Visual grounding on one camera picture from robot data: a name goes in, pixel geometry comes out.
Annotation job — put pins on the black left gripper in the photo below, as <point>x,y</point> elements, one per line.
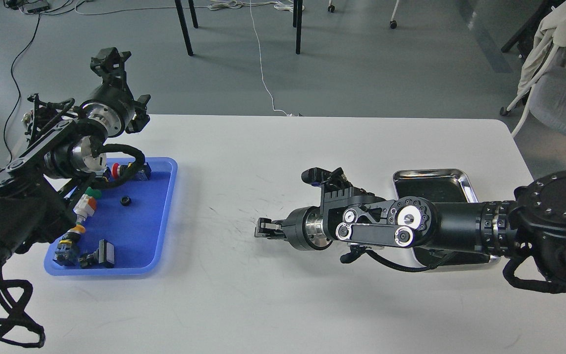
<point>112,104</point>

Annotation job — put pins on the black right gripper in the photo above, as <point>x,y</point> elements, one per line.
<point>303,229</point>

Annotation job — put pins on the small black gear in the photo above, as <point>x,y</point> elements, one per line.
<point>125,201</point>

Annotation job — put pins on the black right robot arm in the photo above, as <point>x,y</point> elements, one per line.
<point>414,234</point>

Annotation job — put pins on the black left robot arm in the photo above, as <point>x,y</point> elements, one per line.
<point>43,190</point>

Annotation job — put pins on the green push button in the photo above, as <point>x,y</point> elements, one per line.
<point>95,193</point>

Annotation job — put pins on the black table leg left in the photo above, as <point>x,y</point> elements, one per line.
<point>183,23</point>

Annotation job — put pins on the black table leg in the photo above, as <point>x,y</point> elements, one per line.
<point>297,22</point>
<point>183,23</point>

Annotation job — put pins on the black power strip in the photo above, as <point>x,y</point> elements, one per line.
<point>35,6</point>

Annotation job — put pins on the blue plastic tray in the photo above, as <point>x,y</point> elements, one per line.
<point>137,231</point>

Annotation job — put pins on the yellow push button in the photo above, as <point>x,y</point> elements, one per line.
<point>67,251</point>

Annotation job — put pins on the stainless steel tray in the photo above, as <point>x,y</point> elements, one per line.
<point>444,186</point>

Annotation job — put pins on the black table leg right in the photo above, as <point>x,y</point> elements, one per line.
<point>297,22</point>

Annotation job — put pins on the white cloth on chair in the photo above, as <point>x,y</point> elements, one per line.
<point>551,33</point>

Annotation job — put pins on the black rectangular switch part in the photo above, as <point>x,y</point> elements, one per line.
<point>104,256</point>

